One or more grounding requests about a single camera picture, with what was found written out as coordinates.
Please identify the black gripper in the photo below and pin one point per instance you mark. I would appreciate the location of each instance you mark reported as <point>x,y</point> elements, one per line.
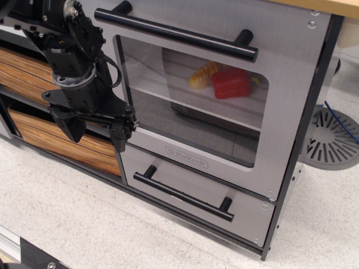
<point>95,103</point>

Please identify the black oven door handle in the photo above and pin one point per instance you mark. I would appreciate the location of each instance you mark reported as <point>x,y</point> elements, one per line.
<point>120,17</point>

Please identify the grey toy oven door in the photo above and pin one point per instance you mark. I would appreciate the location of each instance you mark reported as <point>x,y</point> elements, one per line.
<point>281,31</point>

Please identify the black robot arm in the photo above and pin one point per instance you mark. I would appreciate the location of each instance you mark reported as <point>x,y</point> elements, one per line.
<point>72,46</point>

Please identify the white oven shelf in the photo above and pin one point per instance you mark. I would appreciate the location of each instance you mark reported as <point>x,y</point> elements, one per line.
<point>247,111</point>

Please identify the grey lower oven drawer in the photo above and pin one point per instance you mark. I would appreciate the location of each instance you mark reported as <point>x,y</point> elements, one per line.
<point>252,216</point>

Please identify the lower wood-pattern storage bin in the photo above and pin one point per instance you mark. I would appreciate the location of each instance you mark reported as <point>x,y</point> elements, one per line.
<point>38,128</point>

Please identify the wood-pattern storage bin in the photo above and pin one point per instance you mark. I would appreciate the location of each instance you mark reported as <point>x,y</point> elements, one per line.
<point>38,128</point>
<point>25,76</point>

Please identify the upper wood-pattern storage bin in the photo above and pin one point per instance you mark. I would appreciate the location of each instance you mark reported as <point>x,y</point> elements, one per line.
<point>25,76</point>

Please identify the toy bread loaf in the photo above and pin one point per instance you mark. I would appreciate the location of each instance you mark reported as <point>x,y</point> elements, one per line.
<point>201,78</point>

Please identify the red toy bell pepper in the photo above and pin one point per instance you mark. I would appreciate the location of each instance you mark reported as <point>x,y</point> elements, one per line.
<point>231,83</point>

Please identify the grey round slotted base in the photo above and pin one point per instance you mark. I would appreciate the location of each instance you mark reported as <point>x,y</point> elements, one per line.
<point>331,141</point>

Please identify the wooden countertop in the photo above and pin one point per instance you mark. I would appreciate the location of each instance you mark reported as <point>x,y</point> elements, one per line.
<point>346,8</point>

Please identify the black toy kitchen frame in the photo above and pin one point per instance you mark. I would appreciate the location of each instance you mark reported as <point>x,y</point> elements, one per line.
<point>308,117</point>

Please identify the aluminium rail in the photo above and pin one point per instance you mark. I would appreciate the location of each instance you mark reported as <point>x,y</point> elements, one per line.
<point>10,245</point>

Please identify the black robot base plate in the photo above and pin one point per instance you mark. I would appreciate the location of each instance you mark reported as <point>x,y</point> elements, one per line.
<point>34,257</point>

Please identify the black drawer handle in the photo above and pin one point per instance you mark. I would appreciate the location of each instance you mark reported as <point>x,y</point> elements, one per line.
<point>221,211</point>

